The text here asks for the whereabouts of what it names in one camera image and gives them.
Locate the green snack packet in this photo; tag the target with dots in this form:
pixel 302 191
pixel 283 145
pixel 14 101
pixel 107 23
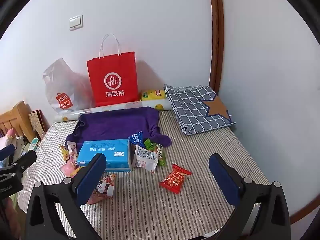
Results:
pixel 161 155

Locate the red snack packet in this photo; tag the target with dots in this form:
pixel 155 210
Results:
pixel 175 178

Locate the blue tissue pack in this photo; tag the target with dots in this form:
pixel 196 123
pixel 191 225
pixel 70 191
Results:
pixel 110 152

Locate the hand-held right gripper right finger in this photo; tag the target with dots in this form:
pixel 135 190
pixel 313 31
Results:
pixel 222 177

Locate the blue snack packet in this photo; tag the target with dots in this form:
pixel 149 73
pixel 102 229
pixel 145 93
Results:
pixel 136 137

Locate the long white pink snack packet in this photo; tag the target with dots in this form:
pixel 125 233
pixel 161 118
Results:
pixel 72 148

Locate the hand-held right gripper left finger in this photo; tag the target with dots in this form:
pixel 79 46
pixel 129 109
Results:
pixel 91 177

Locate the pink yellow snack packet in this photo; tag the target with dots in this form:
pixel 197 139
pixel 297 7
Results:
pixel 79 172

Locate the wooden headboard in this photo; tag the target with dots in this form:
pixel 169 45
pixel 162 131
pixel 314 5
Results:
pixel 17 115

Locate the white plastic shopping bag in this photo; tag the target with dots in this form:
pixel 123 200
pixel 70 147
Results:
pixel 62 85

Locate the striped bed mattress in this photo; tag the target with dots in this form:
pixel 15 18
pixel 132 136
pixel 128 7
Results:
pixel 150 205

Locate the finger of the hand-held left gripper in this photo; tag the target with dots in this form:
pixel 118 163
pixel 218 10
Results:
pixel 7 152
pixel 23 161

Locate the blue checked cloth with star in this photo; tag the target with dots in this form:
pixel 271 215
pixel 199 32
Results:
pixel 190 105

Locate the red paper bag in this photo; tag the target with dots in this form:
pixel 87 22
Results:
pixel 112 80

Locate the white light switch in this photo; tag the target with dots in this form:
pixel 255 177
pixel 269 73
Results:
pixel 75 22

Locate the purple towel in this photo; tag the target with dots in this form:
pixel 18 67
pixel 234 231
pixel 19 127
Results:
pixel 117 125

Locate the brown wooden door frame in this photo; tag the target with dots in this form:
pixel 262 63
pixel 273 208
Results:
pixel 215 30

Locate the white fruit-print roll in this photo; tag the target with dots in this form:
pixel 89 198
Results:
pixel 160 105

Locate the pink mushroom-print snack packet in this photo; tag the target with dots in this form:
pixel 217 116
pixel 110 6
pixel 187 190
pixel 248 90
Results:
pixel 107 183

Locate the yellow snack bag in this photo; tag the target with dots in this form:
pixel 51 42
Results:
pixel 150 95

